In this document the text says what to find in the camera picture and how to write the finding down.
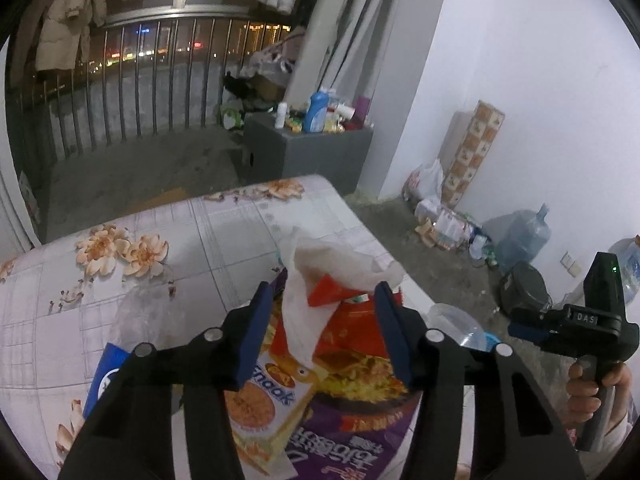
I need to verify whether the clear water jug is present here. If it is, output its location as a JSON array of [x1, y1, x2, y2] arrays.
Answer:
[[607, 234, 640, 306]]

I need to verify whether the clear printed plastic bag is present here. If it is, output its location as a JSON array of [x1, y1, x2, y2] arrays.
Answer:
[[115, 285, 173, 356]]

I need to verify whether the white tissue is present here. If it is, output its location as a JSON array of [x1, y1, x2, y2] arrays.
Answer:
[[277, 230, 406, 368]]

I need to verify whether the white plastic bag red print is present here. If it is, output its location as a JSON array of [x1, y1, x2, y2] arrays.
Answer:
[[402, 159, 445, 206]]

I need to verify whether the purple noodle packet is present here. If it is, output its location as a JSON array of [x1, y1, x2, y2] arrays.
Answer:
[[280, 345, 426, 480]]

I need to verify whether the blue packet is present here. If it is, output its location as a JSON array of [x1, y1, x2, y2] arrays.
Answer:
[[82, 342, 132, 421]]

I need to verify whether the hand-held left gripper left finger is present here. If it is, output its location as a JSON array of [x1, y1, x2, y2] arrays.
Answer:
[[57, 281, 276, 480]]

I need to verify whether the orange biscuit box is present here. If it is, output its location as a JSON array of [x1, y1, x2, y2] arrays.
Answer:
[[222, 320, 321, 478]]

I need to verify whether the metal balcony railing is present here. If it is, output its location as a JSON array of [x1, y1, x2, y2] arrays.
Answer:
[[5, 5, 296, 161]]

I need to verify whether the grey curtain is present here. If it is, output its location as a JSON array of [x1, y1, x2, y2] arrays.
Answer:
[[300, 0, 426, 106]]

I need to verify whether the pile of boxes and clothes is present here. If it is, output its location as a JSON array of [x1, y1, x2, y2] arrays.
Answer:
[[220, 30, 307, 131]]

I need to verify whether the person's right hand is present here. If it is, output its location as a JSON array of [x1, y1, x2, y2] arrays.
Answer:
[[566, 360, 633, 428]]

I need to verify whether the blue water jug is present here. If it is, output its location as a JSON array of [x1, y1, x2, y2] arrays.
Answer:
[[495, 203, 552, 273]]

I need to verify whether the blue detergent bottle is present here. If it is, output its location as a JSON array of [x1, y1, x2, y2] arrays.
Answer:
[[302, 87, 331, 133]]

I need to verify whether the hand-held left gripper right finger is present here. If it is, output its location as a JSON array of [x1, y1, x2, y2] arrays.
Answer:
[[374, 281, 588, 480]]

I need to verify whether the grey cabinet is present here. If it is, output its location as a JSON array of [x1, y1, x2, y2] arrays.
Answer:
[[242, 112, 375, 193]]

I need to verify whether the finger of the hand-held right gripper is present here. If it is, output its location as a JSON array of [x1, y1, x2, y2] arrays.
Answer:
[[507, 307, 553, 345]]

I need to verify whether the person's right forearm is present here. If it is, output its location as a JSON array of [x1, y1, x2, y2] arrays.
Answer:
[[602, 405, 640, 476]]

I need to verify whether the magenta bottle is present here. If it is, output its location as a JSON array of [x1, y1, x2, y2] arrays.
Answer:
[[352, 96, 372, 128]]

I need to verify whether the pile of litter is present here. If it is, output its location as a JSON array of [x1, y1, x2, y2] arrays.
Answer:
[[414, 197, 496, 261]]

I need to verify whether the clear plastic bottle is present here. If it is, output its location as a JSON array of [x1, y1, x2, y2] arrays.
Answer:
[[425, 302, 488, 351]]

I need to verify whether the beige hanging coat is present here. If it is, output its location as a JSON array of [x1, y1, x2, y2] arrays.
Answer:
[[35, 0, 108, 72]]

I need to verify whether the red white snack packet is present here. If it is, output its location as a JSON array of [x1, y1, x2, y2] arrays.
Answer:
[[307, 275, 401, 361]]

